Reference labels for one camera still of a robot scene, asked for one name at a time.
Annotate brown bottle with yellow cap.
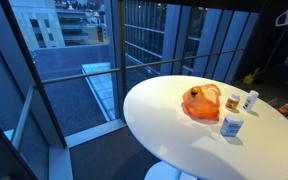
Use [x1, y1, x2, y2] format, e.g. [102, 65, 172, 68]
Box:
[190, 87, 200, 99]

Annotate orange plastic bag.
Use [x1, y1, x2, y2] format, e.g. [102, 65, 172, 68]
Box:
[182, 83, 222, 120]

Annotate small orange-label bottle white cap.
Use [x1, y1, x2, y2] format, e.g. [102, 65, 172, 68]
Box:
[225, 94, 241, 112]

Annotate tall white bottle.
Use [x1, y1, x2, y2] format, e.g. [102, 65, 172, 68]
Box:
[242, 89, 260, 113]

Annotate dark window mullion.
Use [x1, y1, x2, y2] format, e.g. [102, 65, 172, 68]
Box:
[117, 0, 128, 101]

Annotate metal window handrail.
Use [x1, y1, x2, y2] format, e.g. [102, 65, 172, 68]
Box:
[41, 48, 246, 85]

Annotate round white table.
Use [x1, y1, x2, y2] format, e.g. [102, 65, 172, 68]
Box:
[122, 75, 288, 180]

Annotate white jar with blue label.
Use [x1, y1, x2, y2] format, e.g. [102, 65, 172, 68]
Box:
[220, 114, 245, 138]

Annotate yellow dustpan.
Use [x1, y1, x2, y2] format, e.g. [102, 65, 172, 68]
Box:
[242, 73, 256, 85]

